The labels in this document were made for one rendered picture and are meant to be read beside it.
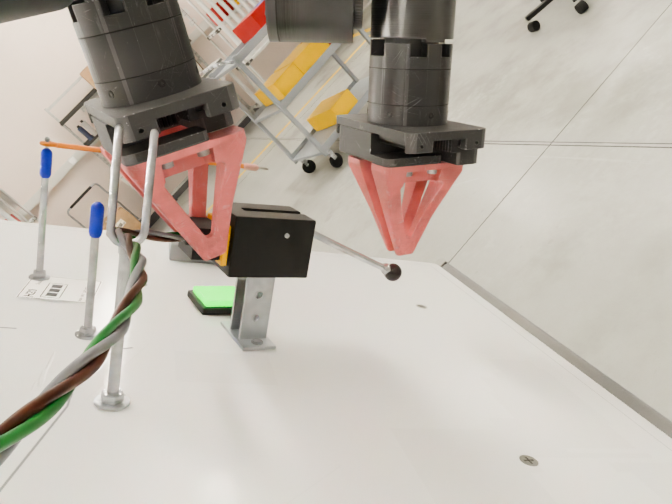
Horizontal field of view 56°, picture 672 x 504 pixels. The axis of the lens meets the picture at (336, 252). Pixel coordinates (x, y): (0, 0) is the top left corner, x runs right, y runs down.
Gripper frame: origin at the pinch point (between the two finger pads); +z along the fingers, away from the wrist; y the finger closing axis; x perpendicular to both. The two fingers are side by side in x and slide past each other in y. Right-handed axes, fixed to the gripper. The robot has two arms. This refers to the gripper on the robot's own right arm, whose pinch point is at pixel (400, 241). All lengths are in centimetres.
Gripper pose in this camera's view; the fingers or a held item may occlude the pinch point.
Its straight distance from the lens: 48.7
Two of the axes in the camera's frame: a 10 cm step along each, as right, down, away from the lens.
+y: 4.7, 3.0, -8.3
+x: 8.8, -1.4, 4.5
